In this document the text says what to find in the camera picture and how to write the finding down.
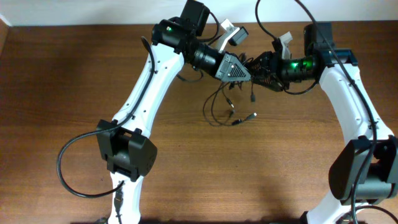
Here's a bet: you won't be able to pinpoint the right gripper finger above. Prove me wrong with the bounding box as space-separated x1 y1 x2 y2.
252 76 279 90
248 52 269 72

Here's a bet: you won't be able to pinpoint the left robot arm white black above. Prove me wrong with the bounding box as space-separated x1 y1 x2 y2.
97 1 251 223

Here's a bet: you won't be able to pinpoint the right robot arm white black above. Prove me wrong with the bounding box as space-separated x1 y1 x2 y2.
247 22 397 224

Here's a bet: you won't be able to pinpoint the black usb cables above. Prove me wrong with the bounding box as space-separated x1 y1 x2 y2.
202 52 258 127

